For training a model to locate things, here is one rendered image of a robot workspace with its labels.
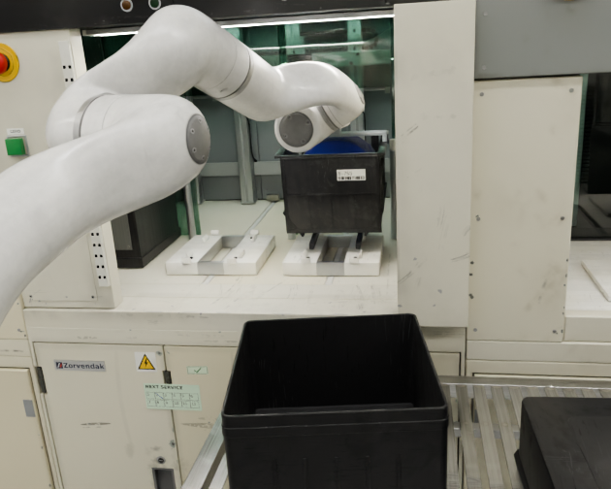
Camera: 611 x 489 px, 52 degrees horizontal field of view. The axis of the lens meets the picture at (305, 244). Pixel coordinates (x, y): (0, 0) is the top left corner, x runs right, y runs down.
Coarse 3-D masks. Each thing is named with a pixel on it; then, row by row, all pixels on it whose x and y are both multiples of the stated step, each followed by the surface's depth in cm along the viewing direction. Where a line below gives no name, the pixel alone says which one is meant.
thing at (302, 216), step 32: (288, 160) 134; (320, 160) 132; (352, 160) 131; (384, 160) 150; (288, 192) 136; (320, 192) 135; (352, 192) 134; (384, 192) 146; (288, 224) 139; (320, 224) 138; (352, 224) 137
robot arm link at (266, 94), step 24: (264, 72) 93; (288, 72) 101; (312, 72) 102; (336, 72) 104; (240, 96) 92; (264, 96) 95; (288, 96) 99; (312, 96) 101; (336, 96) 103; (360, 96) 110; (264, 120) 101; (336, 120) 110
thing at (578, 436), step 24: (528, 408) 86; (552, 408) 85; (576, 408) 85; (600, 408) 85; (528, 432) 84; (552, 432) 81; (576, 432) 80; (600, 432) 80; (528, 456) 84; (552, 456) 76; (576, 456) 76; (600, 456) 75; (528, 480) 84; (552, 480) 72; (576, 480) 72; (600, 480) 71
